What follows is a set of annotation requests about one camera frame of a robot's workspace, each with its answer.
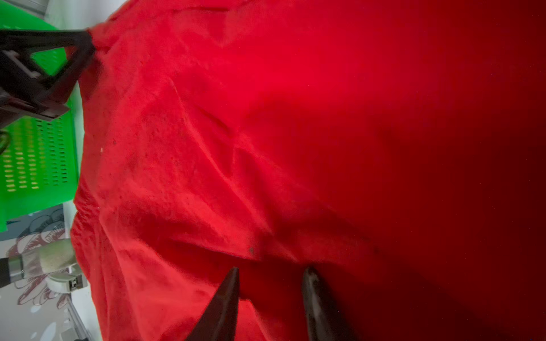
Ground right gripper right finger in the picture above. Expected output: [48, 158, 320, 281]
[301, 267, 354, 341]

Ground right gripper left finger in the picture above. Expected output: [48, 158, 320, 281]
[186, 267, 240, 341]

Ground green plastic tray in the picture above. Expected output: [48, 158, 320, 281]
[1, 1, 78, 232]

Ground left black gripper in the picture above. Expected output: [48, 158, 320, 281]
[1, 29, 95, 128]

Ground red shorts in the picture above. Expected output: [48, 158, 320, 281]
[71, 1, 545, 340]

